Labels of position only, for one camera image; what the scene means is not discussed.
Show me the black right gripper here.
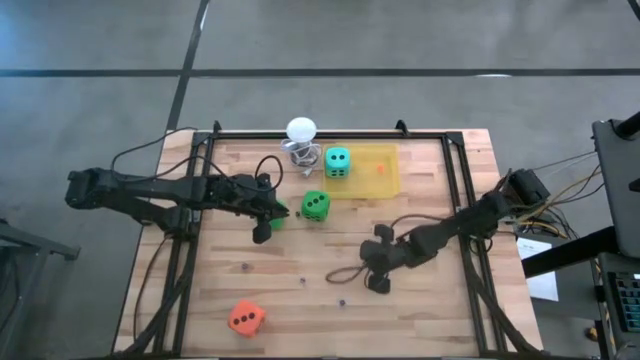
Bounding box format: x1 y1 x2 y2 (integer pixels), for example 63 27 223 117
359 224 406 295

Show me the large green foam die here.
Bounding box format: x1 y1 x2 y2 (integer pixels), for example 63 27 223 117
269 201 289 231
300 190 331 223

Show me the yellow and black wire bundle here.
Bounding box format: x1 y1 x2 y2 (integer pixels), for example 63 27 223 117
499 149 606 239

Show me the dark grey equipment panel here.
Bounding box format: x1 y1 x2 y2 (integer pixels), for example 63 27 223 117
592 110 640 259

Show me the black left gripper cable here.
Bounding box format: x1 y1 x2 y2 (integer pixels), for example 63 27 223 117
253 154 285 195

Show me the keyboard with teal keys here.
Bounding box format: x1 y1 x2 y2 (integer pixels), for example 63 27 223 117
613 272 640 334

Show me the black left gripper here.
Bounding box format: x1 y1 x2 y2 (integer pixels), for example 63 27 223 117
218 172 291 245

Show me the long black left arm cable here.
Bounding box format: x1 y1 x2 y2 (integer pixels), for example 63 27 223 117
109 126 200 172

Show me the white paper sheet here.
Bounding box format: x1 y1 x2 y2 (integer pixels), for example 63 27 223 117
516 237 560 303

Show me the white coiled lamp cable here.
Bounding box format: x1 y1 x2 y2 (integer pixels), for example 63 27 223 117
279 138 322 179

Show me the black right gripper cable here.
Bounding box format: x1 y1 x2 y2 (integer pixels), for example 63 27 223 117
325 264 370 285

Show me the grey metal stand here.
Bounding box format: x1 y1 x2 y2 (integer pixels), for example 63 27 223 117
0 218 81 351

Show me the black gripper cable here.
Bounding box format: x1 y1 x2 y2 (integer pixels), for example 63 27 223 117
253 154 285 195
325 264 370 285

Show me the large teal foam die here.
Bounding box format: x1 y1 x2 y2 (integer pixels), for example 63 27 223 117
324 146 352 180

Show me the yellow translucent plastic bin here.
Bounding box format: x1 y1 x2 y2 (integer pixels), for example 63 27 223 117
321 143 402 200

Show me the black stand crossbar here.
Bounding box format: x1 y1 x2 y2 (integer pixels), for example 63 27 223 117
522 225 617 279

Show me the black aluminium table frame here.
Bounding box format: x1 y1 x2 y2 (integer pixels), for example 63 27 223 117
112 119 544 359

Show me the white mushroom-shaped lamp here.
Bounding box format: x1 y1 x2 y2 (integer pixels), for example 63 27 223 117
285 116 318 151

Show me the large orange foam die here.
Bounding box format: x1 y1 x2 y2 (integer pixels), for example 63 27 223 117
228 299 267 339

